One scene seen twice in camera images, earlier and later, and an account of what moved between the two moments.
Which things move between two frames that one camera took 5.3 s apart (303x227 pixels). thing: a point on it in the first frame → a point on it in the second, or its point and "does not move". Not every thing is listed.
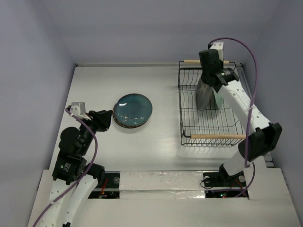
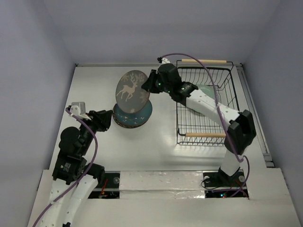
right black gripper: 208,80 → 153,81
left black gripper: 102,118 does not move
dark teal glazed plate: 132,110 does not move
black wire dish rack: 211,127 does not move
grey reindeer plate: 204,95 → 130,97
